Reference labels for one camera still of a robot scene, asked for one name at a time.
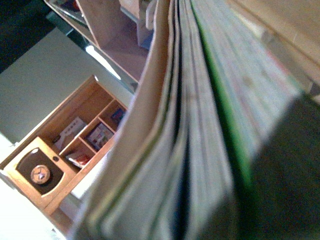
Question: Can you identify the background wooden cubby cabinet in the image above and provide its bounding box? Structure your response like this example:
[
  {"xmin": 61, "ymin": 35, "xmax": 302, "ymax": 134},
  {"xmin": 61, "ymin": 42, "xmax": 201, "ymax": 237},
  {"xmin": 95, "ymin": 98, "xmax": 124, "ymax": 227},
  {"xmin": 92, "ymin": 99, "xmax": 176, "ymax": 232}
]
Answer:
[{"xmin": 0, "ymin": 75, "xmax": 127, "ymax": 216}]

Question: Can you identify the blue small book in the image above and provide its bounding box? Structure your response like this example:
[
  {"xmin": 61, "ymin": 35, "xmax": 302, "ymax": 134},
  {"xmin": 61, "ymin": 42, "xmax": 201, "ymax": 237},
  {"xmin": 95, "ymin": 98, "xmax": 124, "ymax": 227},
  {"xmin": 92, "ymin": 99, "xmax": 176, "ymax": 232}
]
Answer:
[{"xmin": 110, "ymin": 108, "xmax": 125, "ymax": 125}]

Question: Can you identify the red white picture book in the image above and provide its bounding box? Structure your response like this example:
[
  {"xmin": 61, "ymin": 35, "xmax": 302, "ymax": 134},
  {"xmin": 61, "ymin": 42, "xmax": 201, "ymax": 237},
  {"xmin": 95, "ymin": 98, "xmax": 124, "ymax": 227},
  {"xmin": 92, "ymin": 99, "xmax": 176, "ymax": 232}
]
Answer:
[{"xmin": 65, "ymin": 150, "xmax": 91, "ymax": 169}]

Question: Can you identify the black panel with round emblem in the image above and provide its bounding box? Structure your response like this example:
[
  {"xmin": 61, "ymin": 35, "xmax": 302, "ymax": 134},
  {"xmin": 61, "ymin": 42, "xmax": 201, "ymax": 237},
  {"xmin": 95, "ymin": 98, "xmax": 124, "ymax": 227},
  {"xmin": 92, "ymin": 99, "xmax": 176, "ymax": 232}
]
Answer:
[{"xmin": 15, "ymin": 148, "xmax": 64, "ymax": 195}]

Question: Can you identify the stack of books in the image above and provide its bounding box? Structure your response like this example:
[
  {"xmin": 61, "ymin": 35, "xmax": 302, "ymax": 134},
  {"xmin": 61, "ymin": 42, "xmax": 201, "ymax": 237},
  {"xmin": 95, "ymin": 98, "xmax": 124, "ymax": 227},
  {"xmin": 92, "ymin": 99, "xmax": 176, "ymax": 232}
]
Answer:
[{"xmin": 69, "ymin": 0, "xmax": 320, "ymax": 240}]

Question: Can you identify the colourful picture book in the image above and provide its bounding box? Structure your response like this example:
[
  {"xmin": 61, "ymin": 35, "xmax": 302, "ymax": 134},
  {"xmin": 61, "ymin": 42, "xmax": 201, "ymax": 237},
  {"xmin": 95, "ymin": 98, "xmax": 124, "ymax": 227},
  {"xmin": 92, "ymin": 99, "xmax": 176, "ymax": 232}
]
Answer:
[{"xmin": 85, "ymin": 122, "xmax": 114, "ymax": 151}]

